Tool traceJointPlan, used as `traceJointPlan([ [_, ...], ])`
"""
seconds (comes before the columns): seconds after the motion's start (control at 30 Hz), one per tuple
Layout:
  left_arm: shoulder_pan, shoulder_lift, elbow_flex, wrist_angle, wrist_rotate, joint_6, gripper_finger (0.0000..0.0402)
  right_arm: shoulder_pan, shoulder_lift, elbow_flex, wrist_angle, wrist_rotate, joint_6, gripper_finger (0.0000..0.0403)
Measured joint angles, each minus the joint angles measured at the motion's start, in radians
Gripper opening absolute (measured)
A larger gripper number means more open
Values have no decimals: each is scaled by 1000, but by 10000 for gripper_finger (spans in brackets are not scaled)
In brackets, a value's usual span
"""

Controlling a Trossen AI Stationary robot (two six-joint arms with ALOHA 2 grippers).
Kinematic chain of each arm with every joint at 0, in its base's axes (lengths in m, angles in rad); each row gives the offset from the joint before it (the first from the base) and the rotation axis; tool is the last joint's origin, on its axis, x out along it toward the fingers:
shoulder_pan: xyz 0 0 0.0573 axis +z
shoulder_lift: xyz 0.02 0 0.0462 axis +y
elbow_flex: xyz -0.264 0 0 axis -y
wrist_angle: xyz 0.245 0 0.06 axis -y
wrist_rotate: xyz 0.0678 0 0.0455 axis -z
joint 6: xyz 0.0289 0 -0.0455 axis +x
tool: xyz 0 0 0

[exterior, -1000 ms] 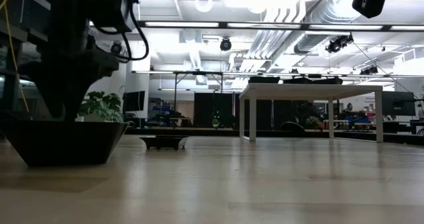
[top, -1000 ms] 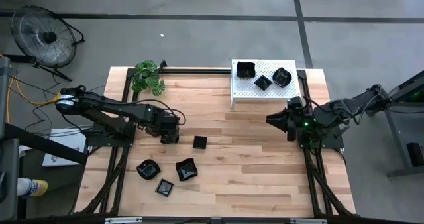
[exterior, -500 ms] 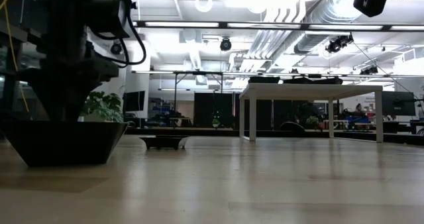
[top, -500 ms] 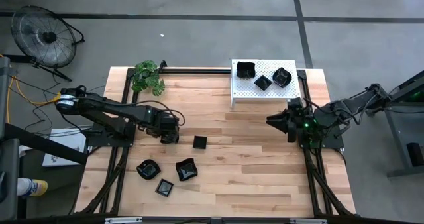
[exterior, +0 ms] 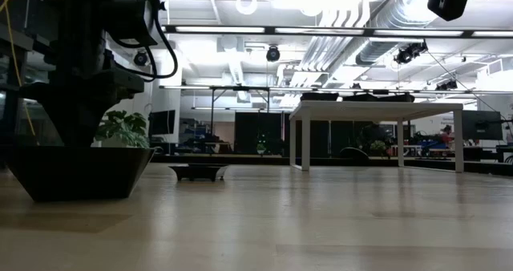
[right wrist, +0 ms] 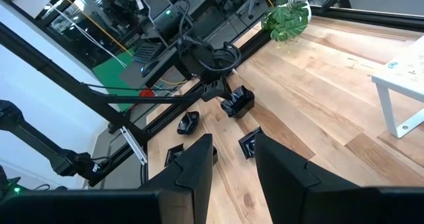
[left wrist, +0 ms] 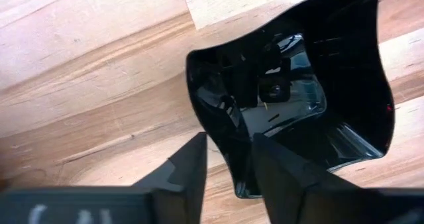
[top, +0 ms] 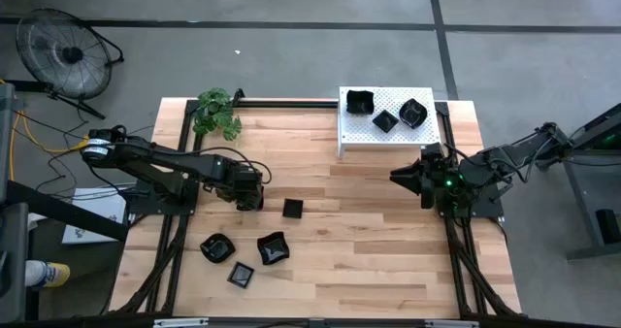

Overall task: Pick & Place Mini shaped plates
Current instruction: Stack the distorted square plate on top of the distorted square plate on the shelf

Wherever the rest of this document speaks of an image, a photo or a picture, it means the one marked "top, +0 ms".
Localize black floor fan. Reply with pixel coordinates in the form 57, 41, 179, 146
14, 7, 125, 121

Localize green artificial plant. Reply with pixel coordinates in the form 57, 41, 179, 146
192, 86, 244, 143

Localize silver metal bracket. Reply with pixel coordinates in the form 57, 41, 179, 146
424, 319, 480, 328
153, 317, 211, 328

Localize black metal beam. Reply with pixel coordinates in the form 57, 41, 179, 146
0, 180, 130, 242

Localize black wavy square mini plate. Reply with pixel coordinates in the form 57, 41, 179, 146
345, 89, 376, 116
256, 231, 291, 267

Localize white cardboard box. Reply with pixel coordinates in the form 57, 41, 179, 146
61, 186, 130, 246

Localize white perforated metal shelf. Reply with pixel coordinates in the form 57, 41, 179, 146
338, 85, 442, 160

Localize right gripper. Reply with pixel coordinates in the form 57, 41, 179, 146
390, 142, 467, 211

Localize black computer with green lights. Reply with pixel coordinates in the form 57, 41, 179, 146
594, 123, 621, 152

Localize grey metal stand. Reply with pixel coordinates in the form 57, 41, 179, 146
557, 102, 621, 262

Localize yellow extension cord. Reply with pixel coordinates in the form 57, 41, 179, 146
7, 78, 93, 182

